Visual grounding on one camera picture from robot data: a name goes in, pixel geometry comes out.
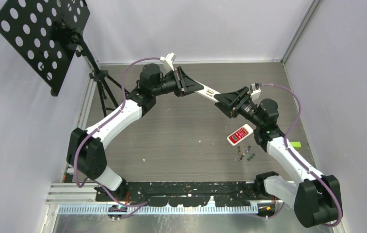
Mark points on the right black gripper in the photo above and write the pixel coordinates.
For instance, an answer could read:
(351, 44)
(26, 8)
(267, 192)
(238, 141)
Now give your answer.
(230, 104)

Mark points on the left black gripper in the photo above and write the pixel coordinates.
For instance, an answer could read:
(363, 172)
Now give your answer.
(184, 85)

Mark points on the long white remote control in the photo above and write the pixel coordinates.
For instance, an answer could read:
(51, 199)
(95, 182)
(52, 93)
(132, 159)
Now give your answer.
(208, 93)

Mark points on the green battery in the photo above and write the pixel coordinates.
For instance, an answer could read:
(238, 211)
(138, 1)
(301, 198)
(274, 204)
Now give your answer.
(250, 157)

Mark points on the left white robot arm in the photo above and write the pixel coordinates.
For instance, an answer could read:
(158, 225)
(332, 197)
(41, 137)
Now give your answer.
(86, 151)

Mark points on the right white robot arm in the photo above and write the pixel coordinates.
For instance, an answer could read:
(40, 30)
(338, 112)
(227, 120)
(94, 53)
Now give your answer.
(314, 197)

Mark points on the black purple battery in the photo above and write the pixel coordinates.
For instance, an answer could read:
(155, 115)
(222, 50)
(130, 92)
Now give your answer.
(242, 155)

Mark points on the green block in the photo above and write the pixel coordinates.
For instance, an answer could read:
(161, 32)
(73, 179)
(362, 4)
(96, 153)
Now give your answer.
(296, 145)

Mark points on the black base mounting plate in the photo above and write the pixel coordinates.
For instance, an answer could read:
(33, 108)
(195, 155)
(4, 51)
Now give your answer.
(186, 194)

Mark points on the black perforated music stand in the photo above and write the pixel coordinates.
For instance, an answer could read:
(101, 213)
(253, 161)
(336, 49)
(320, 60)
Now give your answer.
(48, 34)

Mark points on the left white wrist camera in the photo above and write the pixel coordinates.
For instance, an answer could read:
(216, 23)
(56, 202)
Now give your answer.
(168, 60)

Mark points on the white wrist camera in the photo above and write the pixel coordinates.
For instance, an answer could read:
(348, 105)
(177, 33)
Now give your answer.
(168, 60)
(255, 91)

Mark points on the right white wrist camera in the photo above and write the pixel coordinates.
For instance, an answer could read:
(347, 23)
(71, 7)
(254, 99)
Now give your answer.
(255, 91)

